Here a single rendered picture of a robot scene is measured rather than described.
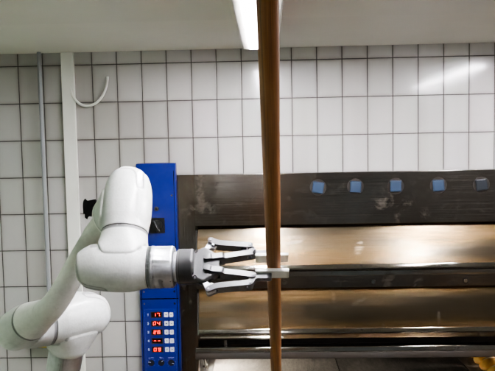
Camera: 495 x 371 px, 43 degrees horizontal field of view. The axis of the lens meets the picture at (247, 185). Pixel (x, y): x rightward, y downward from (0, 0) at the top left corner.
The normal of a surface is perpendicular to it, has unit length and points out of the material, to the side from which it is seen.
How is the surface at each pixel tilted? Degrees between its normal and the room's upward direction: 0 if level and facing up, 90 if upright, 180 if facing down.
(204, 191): 90
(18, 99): 90
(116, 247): 51
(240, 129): 90
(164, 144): 90
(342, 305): 70
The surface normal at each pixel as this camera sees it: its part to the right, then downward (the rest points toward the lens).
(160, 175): -0.03, 0.07
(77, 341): 0.62, 0.48
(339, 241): -0.04, -0.28
